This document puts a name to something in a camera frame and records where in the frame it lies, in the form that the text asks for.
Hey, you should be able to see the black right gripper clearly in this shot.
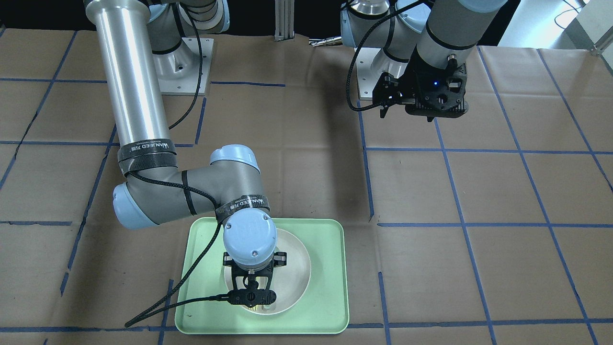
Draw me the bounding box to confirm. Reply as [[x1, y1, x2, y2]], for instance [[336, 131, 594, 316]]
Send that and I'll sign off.
[[223, 252, 287, 307]]

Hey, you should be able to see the white round plate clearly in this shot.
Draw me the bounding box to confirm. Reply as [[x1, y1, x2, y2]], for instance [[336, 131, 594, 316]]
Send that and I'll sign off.
[[224, 229, 312, 316]]

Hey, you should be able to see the light green plastic tray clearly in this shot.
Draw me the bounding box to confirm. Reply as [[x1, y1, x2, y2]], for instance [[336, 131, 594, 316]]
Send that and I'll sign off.
[[175, 218, 350, 335]]

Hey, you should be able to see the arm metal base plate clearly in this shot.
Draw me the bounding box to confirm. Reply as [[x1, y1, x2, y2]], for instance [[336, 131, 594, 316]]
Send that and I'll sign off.
[[153, 38, 215, 96], [355, 47, 408, 101]]

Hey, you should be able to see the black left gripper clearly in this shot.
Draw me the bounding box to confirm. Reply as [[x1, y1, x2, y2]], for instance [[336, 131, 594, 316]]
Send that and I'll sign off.
[[372, 49, 469, 121]]

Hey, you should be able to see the aluminium frame post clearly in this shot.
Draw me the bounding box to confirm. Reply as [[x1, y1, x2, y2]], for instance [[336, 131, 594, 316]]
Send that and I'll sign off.
[[274, 0, 295, 42]]

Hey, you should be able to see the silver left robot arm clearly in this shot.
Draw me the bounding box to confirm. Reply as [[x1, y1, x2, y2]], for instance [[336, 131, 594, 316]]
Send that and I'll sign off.
[[340, 0, 506, 122]]

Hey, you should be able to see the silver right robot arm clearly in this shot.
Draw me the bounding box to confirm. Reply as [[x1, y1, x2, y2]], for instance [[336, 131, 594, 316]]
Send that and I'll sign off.
[[84, 0, 287, 307]]

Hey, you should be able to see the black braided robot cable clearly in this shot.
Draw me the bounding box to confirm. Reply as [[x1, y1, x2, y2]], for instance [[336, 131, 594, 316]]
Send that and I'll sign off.
[[125, 172, 240, 328]]

